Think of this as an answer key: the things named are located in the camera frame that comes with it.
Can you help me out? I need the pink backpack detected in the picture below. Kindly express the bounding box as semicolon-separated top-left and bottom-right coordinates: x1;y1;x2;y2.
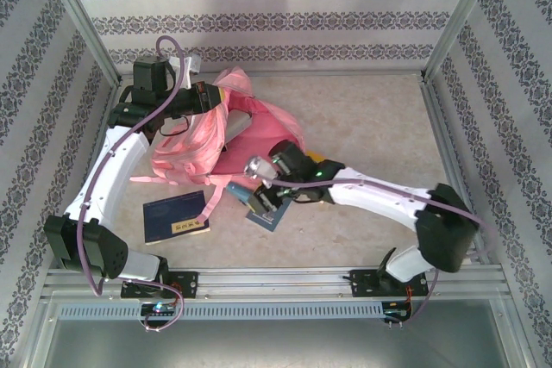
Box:
129;66;308;228

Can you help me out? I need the navy patterned book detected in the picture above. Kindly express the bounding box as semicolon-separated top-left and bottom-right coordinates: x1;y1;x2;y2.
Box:
245;195;292;234

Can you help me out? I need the navy book with yellow label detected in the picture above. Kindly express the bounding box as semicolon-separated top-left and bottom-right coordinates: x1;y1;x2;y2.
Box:
142;190;212;246

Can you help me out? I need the right controller board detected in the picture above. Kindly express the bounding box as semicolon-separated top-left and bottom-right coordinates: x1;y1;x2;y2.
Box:
381;303;413;324

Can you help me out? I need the controller board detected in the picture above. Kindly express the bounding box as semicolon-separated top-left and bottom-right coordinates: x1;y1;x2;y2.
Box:
381;303;413;324
138;302;179;318

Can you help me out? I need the left controller board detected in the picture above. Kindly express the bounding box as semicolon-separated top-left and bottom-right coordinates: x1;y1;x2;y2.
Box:
138;302;179;318

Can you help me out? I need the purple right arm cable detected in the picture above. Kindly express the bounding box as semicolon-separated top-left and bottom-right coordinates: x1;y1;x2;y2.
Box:
258;176;499;328

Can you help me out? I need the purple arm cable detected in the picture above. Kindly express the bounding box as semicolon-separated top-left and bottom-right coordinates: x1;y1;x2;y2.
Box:
258;176;499;328
77;35;186;334

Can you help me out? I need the thin black left cable loop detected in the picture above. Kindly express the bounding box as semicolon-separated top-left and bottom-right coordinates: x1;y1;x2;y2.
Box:
159;115;191;136

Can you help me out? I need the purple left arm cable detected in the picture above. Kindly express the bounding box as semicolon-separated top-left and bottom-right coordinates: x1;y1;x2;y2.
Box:
77;35;186;334

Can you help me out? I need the aluminium left side rail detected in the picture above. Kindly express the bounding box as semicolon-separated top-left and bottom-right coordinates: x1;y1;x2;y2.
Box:
58;81;124;272

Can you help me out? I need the aluminium mounting rail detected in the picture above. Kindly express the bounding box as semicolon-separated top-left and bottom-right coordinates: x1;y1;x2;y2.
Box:
42;267;506;300

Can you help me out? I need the aluminium rear rail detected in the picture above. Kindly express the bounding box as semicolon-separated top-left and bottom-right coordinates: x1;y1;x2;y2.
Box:
118;69;426;80

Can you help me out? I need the aluminium left rear post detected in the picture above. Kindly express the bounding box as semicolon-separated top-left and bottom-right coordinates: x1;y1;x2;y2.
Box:
41;0;124;87

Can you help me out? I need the aluminium post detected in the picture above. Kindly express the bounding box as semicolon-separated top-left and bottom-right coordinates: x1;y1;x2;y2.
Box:
41;0;124;87
418;0;506;84

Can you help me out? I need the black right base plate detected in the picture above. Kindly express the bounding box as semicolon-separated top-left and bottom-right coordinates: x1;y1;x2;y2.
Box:
351;268;430;299

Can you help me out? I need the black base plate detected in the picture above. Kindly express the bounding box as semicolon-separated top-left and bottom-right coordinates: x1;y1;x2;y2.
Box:
351;268;430;299
120;271;200;299

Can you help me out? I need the grey slotted cable duct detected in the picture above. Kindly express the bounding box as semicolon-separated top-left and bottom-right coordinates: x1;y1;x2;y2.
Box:
58;301;387;321

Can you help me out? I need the aluminium right side rail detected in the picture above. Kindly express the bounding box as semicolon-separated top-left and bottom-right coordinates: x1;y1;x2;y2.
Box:
420;78;495;268

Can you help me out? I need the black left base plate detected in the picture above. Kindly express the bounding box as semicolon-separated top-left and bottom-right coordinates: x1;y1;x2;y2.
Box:
120;271;200;299

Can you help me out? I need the aluminium right rear post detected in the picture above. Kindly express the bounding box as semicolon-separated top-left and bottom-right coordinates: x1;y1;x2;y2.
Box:
418;0;506;84

